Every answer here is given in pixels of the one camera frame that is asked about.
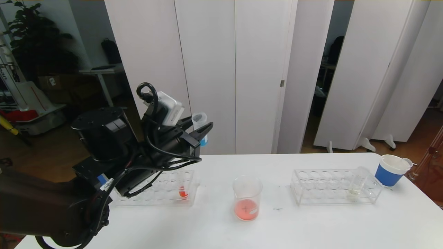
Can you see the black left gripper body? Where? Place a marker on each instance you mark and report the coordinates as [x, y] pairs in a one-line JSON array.
[[189, 141]]

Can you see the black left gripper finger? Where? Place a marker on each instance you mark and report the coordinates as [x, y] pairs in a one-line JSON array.
[[202, 131], [185, 122]]

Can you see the blue liquid test tube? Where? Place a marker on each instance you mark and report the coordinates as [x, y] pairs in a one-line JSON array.
[[199, 119]]

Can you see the red liquid test tube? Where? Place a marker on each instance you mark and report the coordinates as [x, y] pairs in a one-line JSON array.
[[183, 193]]

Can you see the clear plastic test tube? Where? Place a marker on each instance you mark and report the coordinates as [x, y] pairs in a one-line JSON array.
[[407, 162]]

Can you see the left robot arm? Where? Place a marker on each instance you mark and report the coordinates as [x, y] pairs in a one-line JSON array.
[[100, 135]]

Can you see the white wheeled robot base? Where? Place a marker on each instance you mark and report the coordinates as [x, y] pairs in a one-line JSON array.
[[41, 121]]

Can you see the clear acrylic test tube rack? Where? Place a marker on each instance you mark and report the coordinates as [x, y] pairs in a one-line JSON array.
[[332, 195], [173, 199]]

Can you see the clear glass beaker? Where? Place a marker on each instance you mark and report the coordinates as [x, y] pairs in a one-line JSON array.
[[246, 209]]

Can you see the yellow liquid test tube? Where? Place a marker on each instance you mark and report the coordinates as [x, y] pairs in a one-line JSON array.
[[353, 192]]

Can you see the white folding partition screen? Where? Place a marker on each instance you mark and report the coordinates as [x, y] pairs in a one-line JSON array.
[[363, 52], [225, 69]]

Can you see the white standing desk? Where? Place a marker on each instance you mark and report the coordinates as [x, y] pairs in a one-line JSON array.
[[98, 71]]

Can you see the black backpack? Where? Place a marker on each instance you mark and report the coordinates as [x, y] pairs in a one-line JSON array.
[[110, 52]]

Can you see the brown cardboard box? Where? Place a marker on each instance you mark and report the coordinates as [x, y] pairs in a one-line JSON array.
[[52, 83]]

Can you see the black office chair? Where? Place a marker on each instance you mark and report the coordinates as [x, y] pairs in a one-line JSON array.
[[335, 50]]

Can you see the dark green potted plant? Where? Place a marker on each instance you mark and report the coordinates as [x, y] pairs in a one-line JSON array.
[[38, 45]]

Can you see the black floor power strip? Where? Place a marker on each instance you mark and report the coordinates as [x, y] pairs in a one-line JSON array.
[[6, 162]]

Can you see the clear tube frame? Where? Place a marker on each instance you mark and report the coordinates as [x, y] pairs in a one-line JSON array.
[[431, 150]]

